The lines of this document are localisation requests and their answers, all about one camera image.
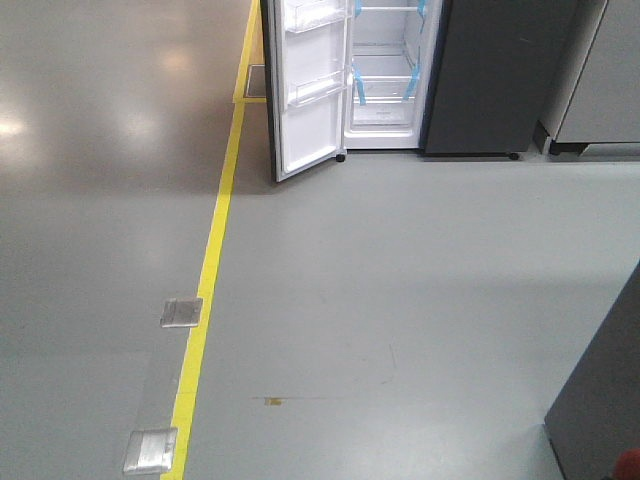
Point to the red yellow apple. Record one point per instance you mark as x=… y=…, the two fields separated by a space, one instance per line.
x=627 y=466

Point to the fridge door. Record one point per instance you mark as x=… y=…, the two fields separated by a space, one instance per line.
x=306 y=46

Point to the dark grey fridge body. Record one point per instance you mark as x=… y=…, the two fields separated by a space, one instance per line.
x=486 y=70

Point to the clear lower door bin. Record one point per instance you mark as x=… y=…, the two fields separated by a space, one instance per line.
x=307 y=92

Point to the clear door bin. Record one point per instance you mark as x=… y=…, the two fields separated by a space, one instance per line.
x=303 y=16
x=307 y=92

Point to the clear crisper drawer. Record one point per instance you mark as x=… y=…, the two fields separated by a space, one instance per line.
x=384 y=103

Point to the metal floor socket plate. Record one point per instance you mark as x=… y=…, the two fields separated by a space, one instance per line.
x=181 y=313

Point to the blue tape strip left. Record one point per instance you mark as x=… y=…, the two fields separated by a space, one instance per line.
x=359 y=85

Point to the blue tape strip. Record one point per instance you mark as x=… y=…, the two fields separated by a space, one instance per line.
x=359 y=85
x=423 y=11
x=414 y=79

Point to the blue tape strip lower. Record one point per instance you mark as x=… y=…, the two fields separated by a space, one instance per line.
x=414 y=79

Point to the clear middle door bin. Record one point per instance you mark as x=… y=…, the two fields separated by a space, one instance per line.
x=303 y=16

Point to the blue tape strip middle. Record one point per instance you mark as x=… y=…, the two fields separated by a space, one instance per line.
x=423 y=11

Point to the grey kitchen island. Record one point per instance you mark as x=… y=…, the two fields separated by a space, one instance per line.
x=595 y=417

